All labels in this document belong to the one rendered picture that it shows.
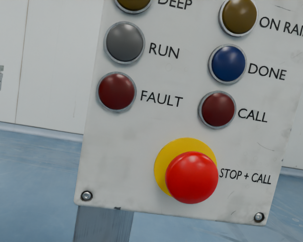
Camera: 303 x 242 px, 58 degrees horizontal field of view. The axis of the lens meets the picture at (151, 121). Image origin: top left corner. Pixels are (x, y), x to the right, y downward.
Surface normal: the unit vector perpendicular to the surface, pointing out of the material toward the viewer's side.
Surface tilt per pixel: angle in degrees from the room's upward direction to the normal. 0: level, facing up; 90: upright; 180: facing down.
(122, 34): 87
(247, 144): 90
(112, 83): 87
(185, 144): 90
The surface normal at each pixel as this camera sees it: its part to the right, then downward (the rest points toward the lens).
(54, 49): 0.08, 0.17
